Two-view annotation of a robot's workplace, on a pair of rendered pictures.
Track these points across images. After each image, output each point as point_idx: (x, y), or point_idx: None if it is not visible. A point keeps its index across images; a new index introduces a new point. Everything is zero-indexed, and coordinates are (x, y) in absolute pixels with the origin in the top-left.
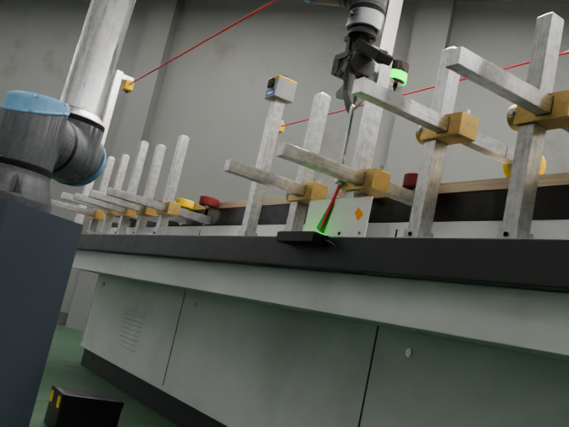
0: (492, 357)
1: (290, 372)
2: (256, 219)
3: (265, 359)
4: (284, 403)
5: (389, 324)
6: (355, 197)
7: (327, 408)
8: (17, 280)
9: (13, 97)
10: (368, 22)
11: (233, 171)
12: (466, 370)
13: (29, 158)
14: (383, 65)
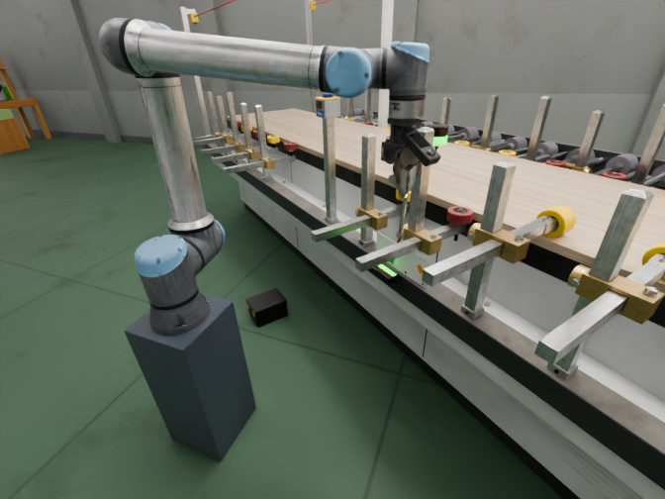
0: None
1: None
2: (334, 210)
3: None
4: (375, 296)
5: (452, 349)
6: (415, 254)
7: (404, 314)
8: (213, 365)
9: (142, 266)
10: (412, 117)
11: (319, 241)
12: None
13: (178, 300)
14: (427, 140)
